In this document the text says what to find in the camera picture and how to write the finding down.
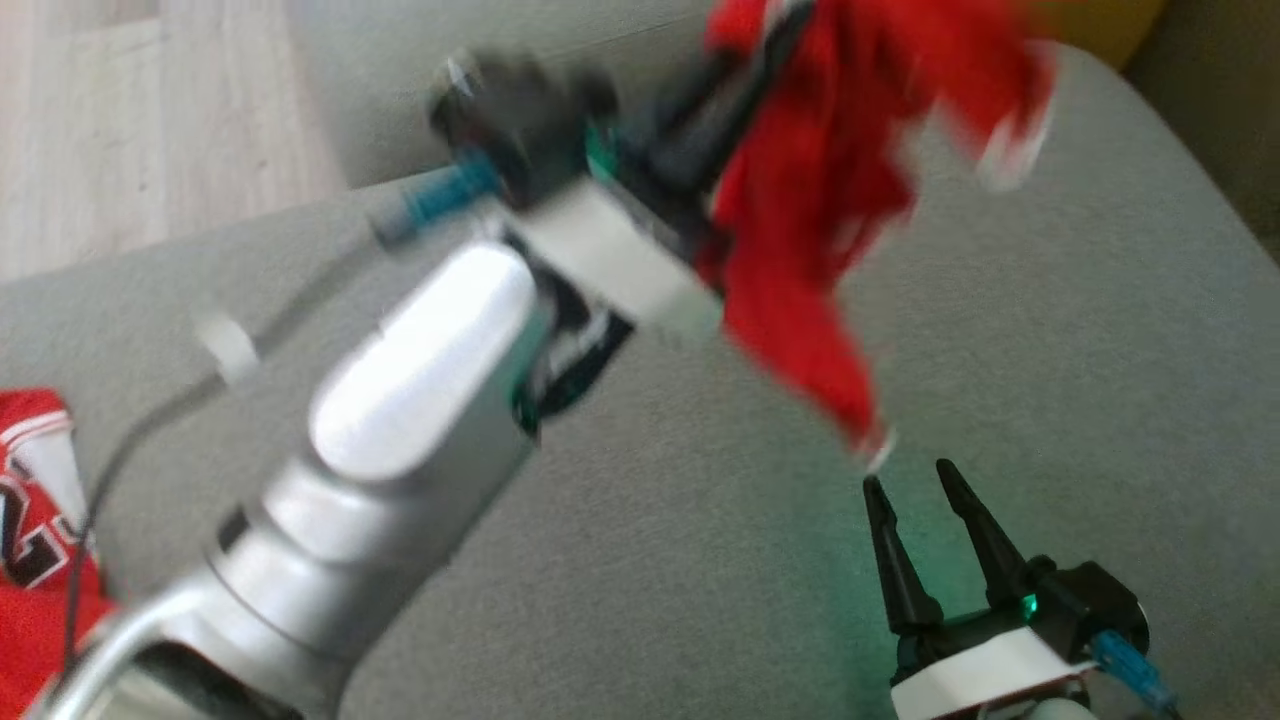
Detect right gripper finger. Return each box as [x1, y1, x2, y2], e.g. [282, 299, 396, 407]
[862, 475, 943, 636]
[935, 458, 1041, 609]

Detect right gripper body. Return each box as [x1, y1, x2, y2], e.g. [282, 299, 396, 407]
[888, 598, 1098, 720]

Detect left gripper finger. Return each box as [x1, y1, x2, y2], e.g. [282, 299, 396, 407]
[640, 10, 806, 151]
[660, 90, 771, 236]

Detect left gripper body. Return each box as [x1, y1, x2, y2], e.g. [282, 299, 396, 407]
[505, 130, 726, 341]

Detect red basketball shorts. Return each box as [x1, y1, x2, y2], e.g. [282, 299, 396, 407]
[695, 0, 1061, 471]

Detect red and white basketball jersey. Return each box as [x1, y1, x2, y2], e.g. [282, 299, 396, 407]
[0, 388, 119, 720]

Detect grey sofa back cushion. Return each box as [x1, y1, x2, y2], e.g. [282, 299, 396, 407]
[285, 0, 721, 191]

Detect mustard yellow pillow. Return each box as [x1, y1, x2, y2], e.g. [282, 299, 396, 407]
[1035, 0, 1169, 71]

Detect dark grey sofa side cushion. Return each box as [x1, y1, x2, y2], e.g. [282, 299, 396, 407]
[1125, 0, 1280, 266]

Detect right arm cable blue plug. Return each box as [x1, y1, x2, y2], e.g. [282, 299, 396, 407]
[1090, 630, 1183, 716]

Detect white cable tie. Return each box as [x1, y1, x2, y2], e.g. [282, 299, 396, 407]
[195, 315, 261, 386]

